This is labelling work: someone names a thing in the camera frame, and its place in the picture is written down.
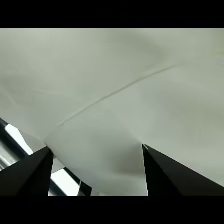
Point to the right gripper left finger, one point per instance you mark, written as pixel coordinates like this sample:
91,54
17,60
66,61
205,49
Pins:
30,176

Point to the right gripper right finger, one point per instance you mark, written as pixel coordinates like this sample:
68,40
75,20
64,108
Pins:
173,180

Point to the white garment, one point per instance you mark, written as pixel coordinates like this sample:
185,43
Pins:
126,86

